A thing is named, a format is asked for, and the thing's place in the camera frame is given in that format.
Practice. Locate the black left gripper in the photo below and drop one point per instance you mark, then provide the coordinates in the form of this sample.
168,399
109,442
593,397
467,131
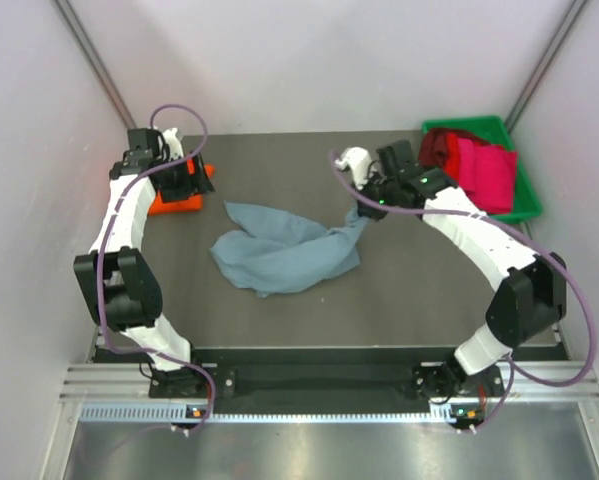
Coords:
193,184

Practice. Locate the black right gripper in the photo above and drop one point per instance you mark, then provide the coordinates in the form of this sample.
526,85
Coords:
371,212

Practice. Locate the blue grey t shirt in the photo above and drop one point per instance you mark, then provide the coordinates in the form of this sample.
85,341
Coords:
276,252

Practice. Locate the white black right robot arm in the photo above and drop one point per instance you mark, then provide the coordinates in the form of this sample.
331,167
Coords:
529,293

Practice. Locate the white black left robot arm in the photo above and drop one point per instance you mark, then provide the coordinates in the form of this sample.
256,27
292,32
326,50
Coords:
120,290

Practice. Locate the orange folded t shirt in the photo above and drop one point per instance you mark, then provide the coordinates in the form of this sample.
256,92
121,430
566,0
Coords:
191,204

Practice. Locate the dark red t shirt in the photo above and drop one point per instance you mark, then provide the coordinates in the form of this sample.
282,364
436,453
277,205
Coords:
433,150

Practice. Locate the pink t shirt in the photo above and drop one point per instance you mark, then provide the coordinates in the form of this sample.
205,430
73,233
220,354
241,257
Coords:
496,170

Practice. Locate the green plastic bin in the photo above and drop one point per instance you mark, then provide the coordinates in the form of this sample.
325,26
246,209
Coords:
491,128

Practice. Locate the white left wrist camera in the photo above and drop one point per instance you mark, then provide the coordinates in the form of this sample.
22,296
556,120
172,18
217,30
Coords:
173,140

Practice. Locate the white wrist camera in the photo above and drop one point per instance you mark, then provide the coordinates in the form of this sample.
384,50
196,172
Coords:
173,140
359,163

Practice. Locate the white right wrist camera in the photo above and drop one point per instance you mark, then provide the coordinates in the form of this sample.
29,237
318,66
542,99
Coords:
359,163

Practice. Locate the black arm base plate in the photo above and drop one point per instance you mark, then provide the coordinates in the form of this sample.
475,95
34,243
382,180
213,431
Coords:
406,381

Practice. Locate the grey slotted cable duct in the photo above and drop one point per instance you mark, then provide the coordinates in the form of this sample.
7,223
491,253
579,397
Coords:
188,414

